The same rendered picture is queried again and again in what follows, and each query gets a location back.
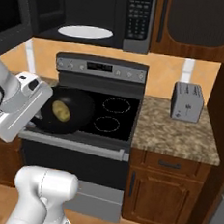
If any black oven door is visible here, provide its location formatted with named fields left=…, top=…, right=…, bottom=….
left=16, top=137, right=131, bottom=193

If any grey oven bottom drawer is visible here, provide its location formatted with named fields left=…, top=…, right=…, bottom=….
left=62, top=178, right=126, bottom=224

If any dark drawer handle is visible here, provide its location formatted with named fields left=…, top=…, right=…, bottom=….
left=157, top=159, right=182, bottom=171

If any black and grey microwave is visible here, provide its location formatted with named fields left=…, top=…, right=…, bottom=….
left=18, top=0, right=158, bottom=56

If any grey and black stove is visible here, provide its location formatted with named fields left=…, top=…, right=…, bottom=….
left=10, top=47, right=151, bottom=224

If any brown base cupboard door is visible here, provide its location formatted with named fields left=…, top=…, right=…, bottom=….
left=123, top=168, right=197, bottom=224

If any grey toaster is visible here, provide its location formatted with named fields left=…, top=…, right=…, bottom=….
left=168, top=80, right=207, bottom=125

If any microwave start button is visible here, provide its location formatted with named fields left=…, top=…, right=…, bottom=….
left=136, top=31, right=149, bottom=41

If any black microwave door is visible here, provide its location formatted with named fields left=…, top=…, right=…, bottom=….
left=0, top=0, right=42, bottom=61

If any dark wall cupboard handle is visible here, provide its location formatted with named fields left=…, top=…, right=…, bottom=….
left=155, top=0, right=170, bottom=44

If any yellow-brown potato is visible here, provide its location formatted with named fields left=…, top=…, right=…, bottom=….
left=50, top=99, right=73, bottom=125

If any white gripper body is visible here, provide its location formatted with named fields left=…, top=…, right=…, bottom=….
left=0, top=77, right=55, bottom=148

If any black glass hob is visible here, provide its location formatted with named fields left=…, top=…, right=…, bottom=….
left=47, top=85, right=143, bottom=144

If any brown wall cupboard door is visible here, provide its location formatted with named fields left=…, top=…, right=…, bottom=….
left=148, top=0, right=224, bottom=65

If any brown base cupboard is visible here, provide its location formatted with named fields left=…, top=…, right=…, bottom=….
left=0, top=131, right=27, bottom=189

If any brown tall cupboard panel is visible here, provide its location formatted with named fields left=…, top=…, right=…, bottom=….
left=182, top=59, right=224, bottom=224

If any grey oven door handle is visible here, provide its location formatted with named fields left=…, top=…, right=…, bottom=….
left=17, top=129, right=131, bottom=163

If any white microwave turntable plate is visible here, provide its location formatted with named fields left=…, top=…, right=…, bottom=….
left=56, top=22, right=115, bottom=42

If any dark base cupboard handle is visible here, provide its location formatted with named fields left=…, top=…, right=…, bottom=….
left=127, top=171, right=137, bottom=199

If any brown wooden drawer front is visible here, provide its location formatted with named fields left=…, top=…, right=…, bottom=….
left=142, top=150, right=204, bottom=182

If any black bowl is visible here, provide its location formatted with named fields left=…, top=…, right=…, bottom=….
left=34, top=84, right=98, bottom=138

